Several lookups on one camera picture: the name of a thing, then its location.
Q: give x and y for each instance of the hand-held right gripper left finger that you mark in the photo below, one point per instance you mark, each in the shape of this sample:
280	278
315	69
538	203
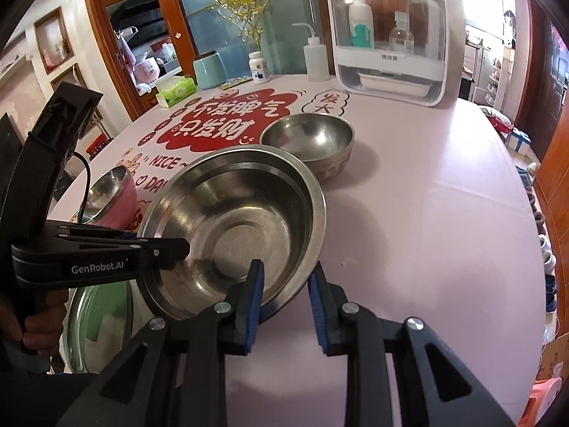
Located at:
253	311

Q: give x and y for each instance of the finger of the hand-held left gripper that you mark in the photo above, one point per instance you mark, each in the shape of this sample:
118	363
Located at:
129	235
169	251

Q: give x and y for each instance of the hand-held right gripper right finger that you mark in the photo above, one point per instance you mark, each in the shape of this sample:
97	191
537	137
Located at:
318	316

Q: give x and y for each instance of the pink steel bowl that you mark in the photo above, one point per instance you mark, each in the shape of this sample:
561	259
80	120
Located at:
122	200

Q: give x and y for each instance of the large steel basin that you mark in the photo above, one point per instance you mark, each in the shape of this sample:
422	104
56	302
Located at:
249	213

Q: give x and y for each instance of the patterned white plate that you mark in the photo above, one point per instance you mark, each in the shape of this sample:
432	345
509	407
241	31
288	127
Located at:
102	356

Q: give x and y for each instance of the person's left forearm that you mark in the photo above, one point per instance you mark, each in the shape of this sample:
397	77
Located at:
35	391

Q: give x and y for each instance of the person's left hand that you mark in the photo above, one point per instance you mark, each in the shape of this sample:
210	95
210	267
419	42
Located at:
49	329

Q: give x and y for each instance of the red plastic basket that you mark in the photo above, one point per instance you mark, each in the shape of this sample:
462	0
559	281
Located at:
97	146

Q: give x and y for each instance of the green tissue pack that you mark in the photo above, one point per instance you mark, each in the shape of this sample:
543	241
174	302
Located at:
175	91

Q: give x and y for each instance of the pink kitchen appliance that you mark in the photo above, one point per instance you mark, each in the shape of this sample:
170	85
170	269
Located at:
146	71

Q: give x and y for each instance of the pink printed tablecloth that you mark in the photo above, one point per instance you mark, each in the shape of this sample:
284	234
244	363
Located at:
444	209

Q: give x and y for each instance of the patterned coaster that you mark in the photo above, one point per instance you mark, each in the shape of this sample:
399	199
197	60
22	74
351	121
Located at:
235	82

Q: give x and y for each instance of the teal canister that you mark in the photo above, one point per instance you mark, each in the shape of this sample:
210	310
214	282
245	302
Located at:
209	71

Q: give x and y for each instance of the white pill bottle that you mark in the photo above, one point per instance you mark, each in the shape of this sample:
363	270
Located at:
259	69

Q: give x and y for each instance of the frosted glass partition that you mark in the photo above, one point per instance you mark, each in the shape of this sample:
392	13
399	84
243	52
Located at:
200	18

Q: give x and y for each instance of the row of shoes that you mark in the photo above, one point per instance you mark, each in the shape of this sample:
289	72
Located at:
546	253

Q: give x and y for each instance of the pink plastic stool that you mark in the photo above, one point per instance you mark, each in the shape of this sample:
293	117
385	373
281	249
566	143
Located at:
544	391

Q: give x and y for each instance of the clear squeeze wash bottle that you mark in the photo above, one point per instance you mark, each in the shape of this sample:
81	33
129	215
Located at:
315	62

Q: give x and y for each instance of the cardboard box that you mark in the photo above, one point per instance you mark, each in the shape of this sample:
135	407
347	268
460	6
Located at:
555	360

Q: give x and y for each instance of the white storage box clear lid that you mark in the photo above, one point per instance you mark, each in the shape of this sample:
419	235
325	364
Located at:
386	60

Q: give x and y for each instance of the red white bag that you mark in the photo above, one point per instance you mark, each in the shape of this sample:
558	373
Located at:
495	118

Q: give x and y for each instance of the blue white box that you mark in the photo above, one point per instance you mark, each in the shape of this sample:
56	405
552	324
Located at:
519	140

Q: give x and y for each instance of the white bottle teal label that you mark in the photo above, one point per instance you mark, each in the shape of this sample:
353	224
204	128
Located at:
361	22

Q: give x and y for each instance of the white shelf rack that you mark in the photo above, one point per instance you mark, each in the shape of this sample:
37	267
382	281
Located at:
489	62

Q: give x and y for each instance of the wooden door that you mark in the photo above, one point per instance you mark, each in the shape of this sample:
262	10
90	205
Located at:
549	98

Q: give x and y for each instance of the wooden wall niche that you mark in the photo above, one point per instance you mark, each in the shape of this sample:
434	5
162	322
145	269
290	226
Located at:
66	78
53	42

